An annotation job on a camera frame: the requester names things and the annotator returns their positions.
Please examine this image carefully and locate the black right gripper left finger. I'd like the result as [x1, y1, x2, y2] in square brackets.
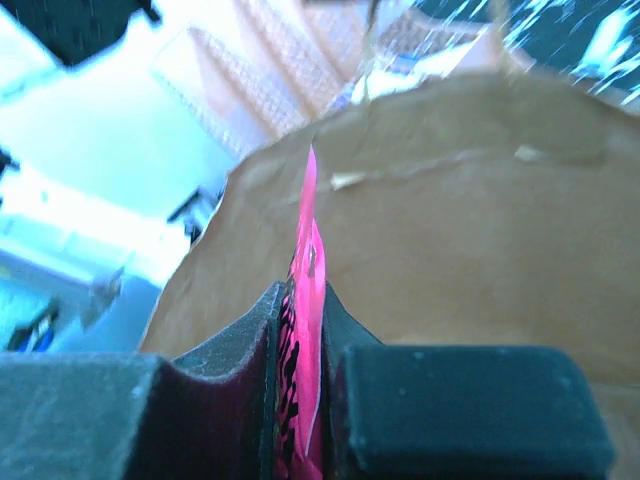
[1, 282, 284, 479]

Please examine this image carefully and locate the brown paper bag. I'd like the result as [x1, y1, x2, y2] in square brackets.
[141, 73, 639, 479]

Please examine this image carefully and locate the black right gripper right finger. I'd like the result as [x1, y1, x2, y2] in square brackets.
[323, 289, 615, 479]

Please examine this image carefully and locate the pink snack packet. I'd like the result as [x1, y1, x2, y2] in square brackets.
[274, 150, 326, 479]

